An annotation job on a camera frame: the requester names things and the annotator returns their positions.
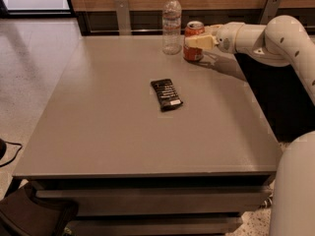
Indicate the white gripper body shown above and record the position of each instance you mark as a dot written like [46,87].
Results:
[225,36]

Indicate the black snack bar wrapper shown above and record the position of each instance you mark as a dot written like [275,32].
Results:
[167,95]

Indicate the metal wall bracket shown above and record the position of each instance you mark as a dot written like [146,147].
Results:
[123,17]
[269,11]

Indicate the grey cabinet with drawers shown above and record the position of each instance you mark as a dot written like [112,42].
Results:
[103,142]

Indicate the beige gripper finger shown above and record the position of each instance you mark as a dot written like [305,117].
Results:
[202,41]
[212,29]

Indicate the left metal wall bracket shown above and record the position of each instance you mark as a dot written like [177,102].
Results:
[123,17]

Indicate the red coke can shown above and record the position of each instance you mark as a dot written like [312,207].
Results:
[193,54]

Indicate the right metal wall bracket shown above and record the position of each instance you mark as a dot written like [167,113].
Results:
[269,11]

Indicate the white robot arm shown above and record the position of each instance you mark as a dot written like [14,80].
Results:
[282,41]

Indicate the dark bag on floor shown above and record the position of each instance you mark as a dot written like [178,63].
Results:
[23,214]

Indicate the clear plastic water bottle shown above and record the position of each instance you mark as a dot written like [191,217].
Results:
[171,27]

